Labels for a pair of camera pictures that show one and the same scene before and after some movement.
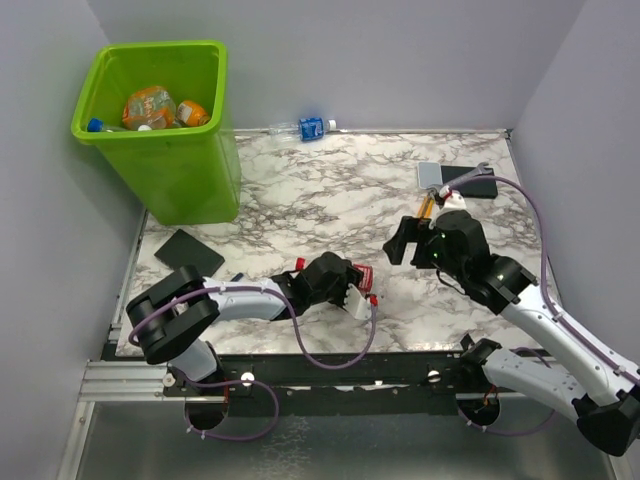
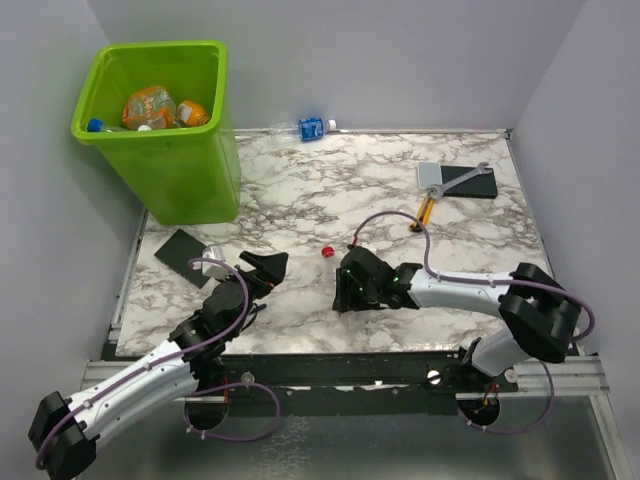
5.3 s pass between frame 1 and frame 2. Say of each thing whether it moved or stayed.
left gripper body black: moved
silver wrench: stayed
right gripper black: moved
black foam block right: stayed
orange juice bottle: stayed
